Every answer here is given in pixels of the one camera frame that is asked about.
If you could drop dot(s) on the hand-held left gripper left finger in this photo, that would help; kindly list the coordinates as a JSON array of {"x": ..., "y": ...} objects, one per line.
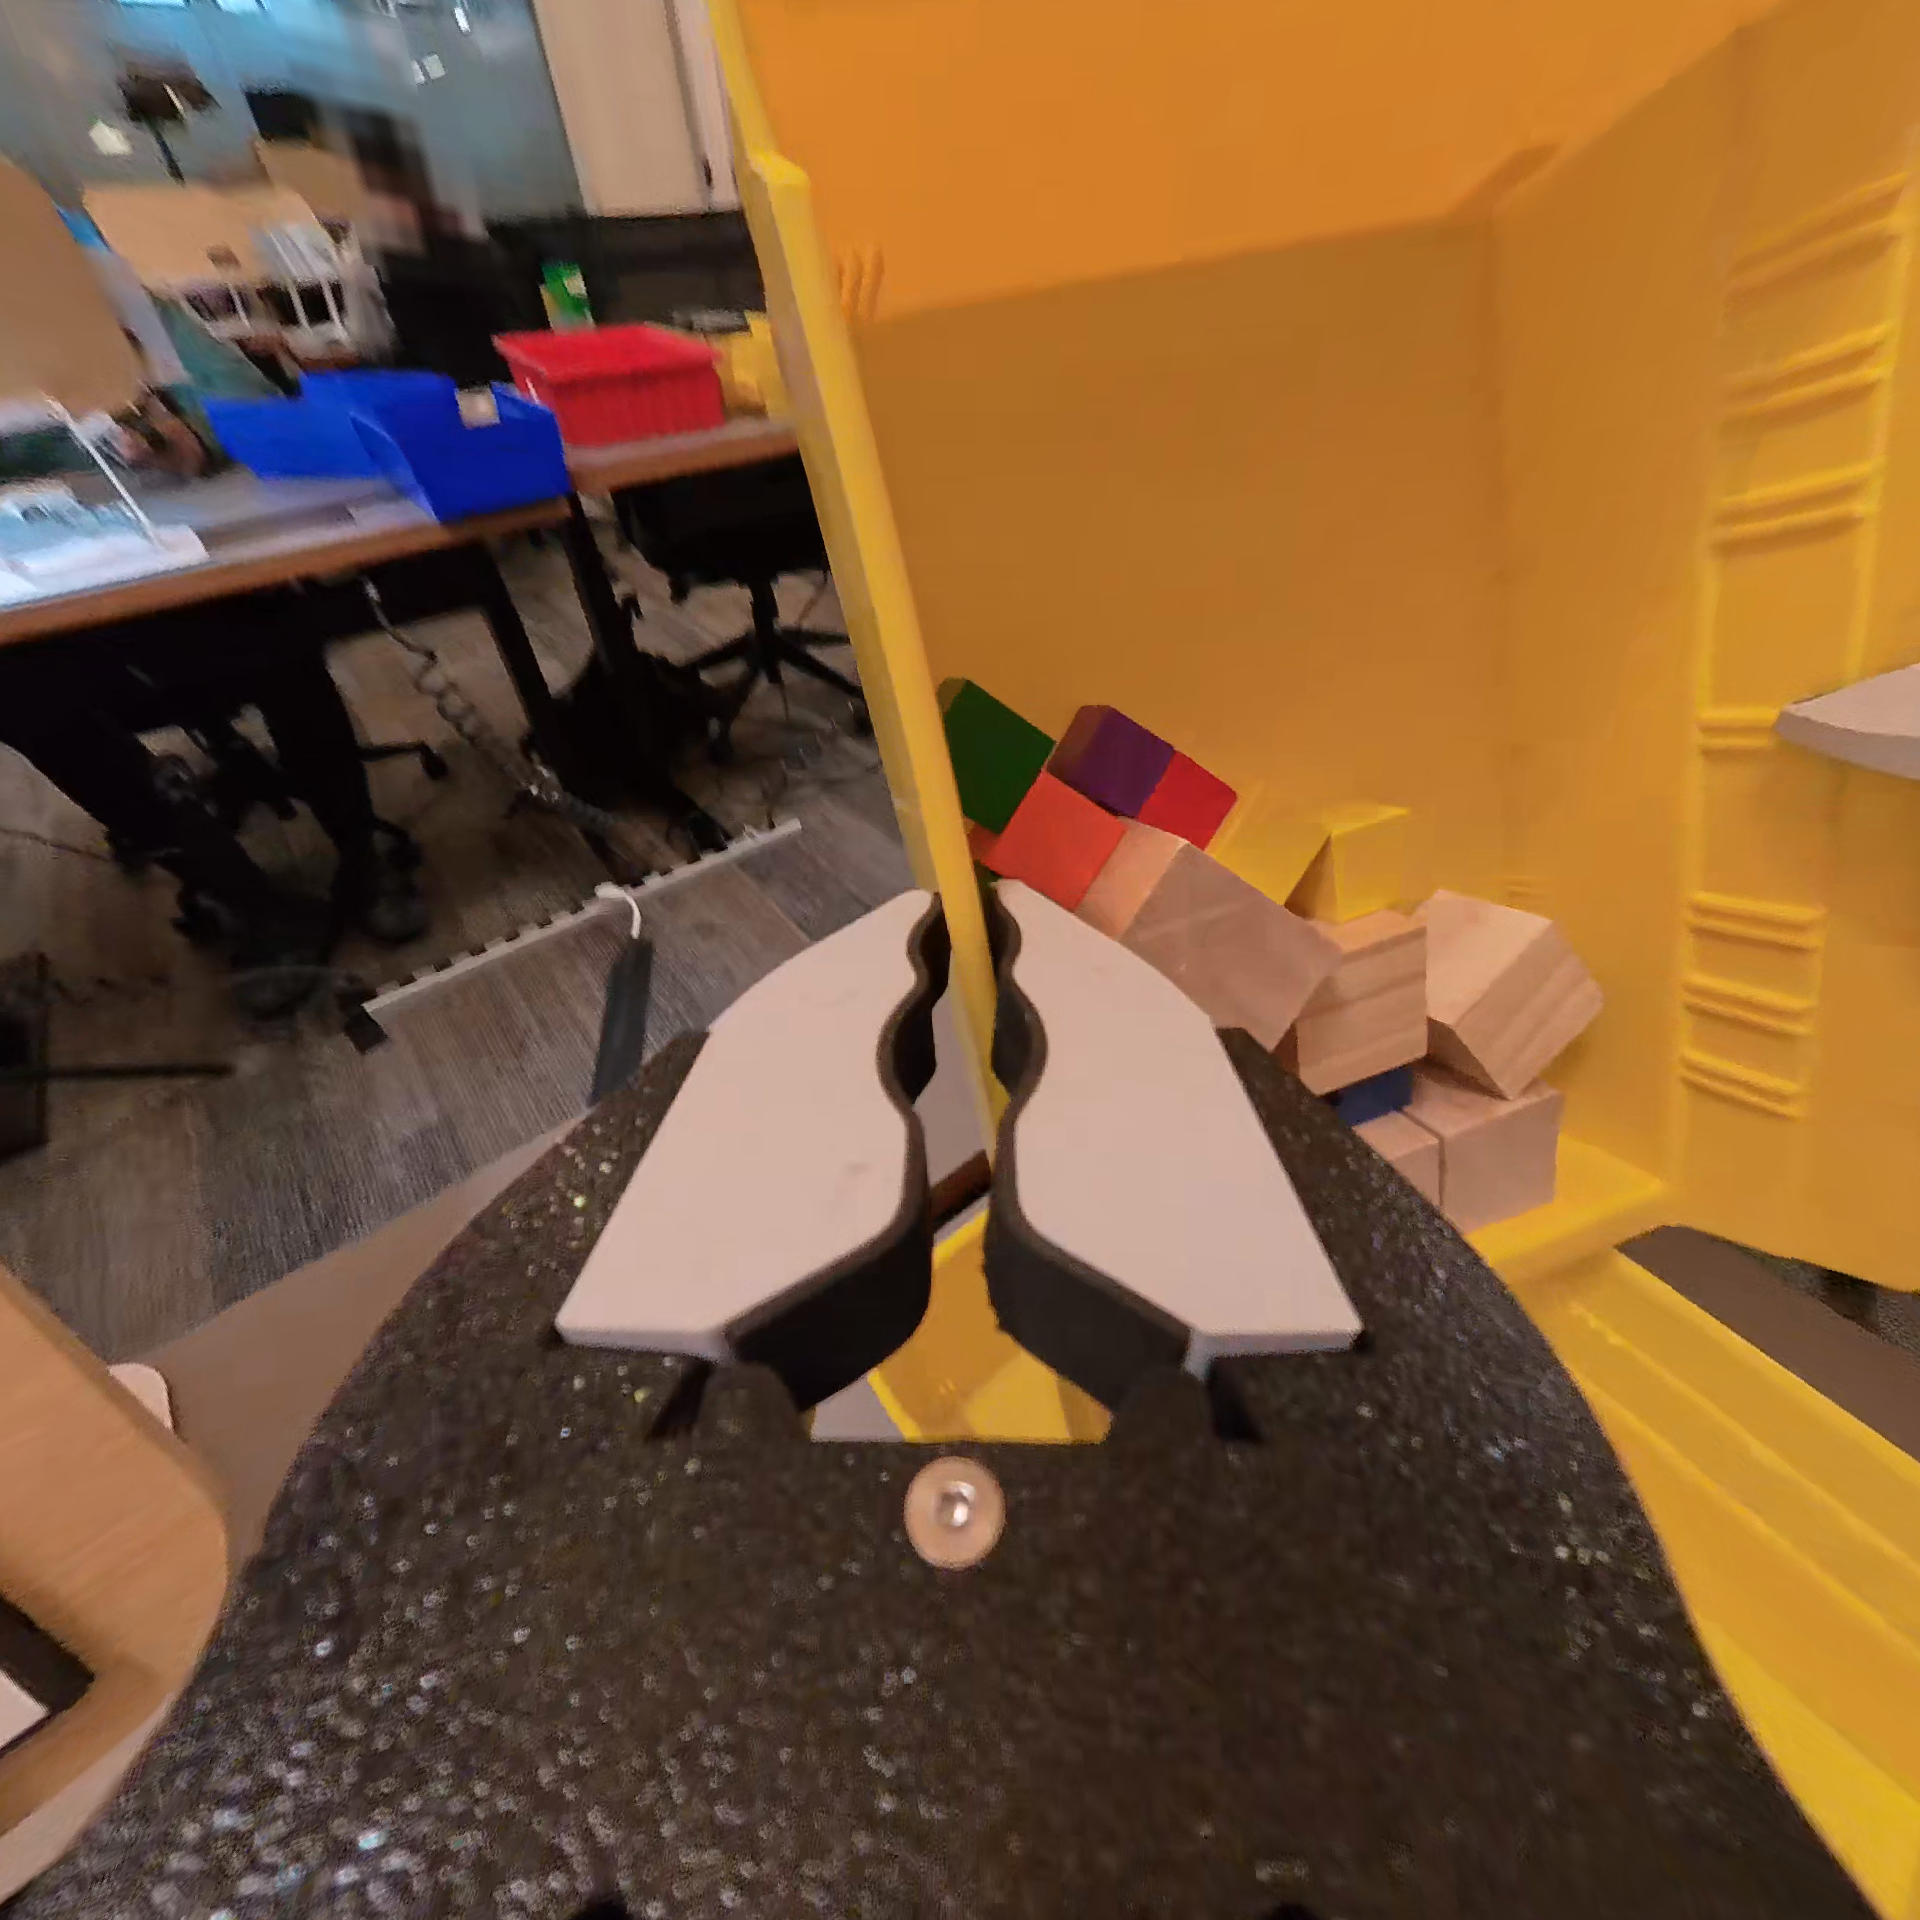
[{"x": 750, "y": 1172}]

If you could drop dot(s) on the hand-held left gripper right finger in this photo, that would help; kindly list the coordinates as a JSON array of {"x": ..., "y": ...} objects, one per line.
[{"x": 1171, "y": 1186}]

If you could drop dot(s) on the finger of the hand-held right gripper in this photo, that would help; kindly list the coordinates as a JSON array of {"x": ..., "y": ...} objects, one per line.
[{"x": 1862, "y": 720}]

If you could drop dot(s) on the pile of wooden cubes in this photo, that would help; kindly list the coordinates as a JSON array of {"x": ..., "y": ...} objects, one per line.
[{"x": 1230, "y": 932}]

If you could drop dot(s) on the yellow plastic box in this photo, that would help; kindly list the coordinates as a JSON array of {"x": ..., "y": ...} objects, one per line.
[
  {"x": 1770, "y": 1500},
  {"x": 1202, "y": 452}
]

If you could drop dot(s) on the black office chair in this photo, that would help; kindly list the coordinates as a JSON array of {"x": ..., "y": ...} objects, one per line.
[
  {"x": 300, "y": 720},
  {"x": 721, "y": 525}
]

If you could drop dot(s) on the long wooden desk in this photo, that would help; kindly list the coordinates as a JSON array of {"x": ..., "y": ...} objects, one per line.
[{"x": 662, "y": 458}]

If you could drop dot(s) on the wooden panel rounded corner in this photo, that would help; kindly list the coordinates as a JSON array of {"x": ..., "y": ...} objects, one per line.
[{"x": 107, "y": 1530}]

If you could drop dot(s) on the blue storage bin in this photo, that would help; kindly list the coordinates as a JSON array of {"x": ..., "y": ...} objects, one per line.
[
  {"x": 482, "y": 464},
  {"x": 284, "y": 438}
]

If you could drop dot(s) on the red storage bin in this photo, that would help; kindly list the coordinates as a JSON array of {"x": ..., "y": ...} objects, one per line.
[{"x": 630, "y": 390}]

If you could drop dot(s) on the yellow storage bin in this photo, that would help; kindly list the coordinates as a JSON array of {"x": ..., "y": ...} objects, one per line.
[{"x": 750, "y": 376}]

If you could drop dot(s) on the green packet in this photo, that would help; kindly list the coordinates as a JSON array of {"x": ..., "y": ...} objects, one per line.
[{"x": 567, "y": 293}]

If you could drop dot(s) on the clear acrylic stand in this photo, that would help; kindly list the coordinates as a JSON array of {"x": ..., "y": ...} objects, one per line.
[{"x": 107, "y": 548}]

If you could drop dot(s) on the beige board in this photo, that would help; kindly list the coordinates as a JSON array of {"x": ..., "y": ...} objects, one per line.
[{"x": 181, "y": 234}]

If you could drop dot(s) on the beige rounded desk divider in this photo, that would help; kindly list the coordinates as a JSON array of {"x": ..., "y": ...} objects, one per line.
[{"x": 61, "y": 316}]

